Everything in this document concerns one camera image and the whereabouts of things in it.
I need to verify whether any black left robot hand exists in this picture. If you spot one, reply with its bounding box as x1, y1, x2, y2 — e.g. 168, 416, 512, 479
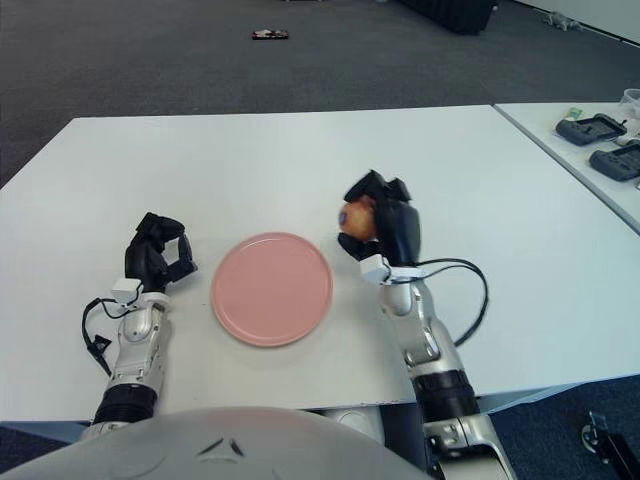
123, 212, 199, 296

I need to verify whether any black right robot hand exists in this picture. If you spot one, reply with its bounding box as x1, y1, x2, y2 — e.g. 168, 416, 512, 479
337, 169, 422, 274

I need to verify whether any red yellow apple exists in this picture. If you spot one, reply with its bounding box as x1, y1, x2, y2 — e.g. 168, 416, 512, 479
337, 196, 377, 241

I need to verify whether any pink round plate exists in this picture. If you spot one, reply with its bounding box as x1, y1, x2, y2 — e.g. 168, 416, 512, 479
210, 231, 335, 349

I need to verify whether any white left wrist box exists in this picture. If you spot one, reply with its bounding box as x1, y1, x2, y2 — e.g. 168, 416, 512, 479
111, 278, 144, 306

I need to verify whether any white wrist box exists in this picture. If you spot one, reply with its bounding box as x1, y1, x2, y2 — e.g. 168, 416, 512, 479
360, 254, 392, 286
111, 278, 144, 306

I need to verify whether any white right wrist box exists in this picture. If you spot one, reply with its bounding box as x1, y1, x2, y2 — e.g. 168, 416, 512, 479
360, 254, 392, 286

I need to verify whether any white side table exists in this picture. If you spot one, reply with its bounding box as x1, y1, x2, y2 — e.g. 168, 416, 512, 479
492, 102, 640, 234

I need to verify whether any grey robot torso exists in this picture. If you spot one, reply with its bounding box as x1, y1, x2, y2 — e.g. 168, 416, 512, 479
0, 405, 426, 480

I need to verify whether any dark grey handheld controller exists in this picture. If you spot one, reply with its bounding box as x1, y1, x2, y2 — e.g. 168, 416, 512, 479
554, 113, 629, 147
588, 140, 640, 182

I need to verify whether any large black case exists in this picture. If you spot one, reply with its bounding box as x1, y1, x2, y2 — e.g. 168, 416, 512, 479
399, 0, 499, 37

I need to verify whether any small grey robot toy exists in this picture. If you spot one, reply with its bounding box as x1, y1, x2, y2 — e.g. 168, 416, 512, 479
544, 10, 584, 31

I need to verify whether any black wheeled stand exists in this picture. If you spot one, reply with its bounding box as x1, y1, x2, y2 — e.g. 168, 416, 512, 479
579, 410, 640, 469

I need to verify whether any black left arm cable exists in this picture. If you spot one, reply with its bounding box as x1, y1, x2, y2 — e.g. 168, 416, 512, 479
82, 297, 124, 377

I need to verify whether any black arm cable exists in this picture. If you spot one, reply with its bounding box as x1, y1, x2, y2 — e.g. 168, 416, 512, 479
82, 297, 124, 377
389, 257, 489, 347

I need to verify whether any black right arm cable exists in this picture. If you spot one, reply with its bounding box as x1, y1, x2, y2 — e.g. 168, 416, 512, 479
389, 257, 489, 347

